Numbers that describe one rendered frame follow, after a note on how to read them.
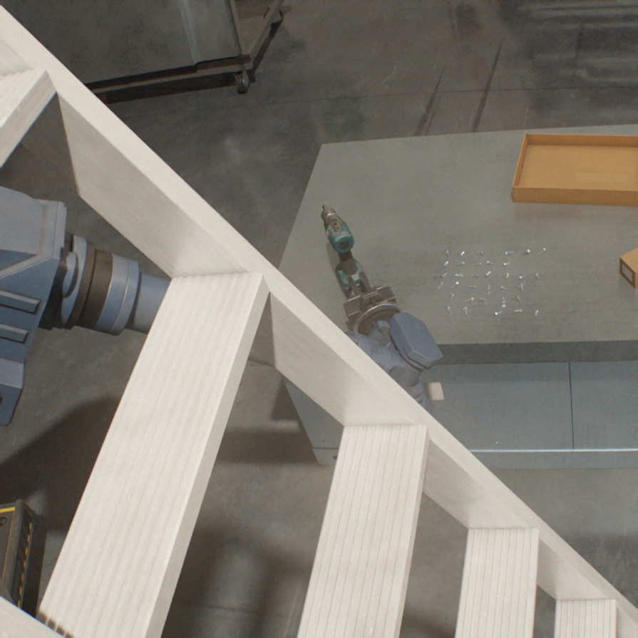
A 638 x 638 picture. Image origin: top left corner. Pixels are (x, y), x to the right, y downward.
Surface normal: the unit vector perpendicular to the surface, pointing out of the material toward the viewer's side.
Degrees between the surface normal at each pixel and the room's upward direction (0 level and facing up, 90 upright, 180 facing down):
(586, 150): 0
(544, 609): 0
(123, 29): 78
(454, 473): 92
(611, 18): 0
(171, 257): 92
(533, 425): 90
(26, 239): 43
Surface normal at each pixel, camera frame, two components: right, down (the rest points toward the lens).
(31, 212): 0.48, -0.72
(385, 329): 0.29, 0.62
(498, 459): -0.19, 0.72
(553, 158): -0.24, -0.70
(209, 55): -0.24, 0.55
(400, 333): -0.84, -0.21
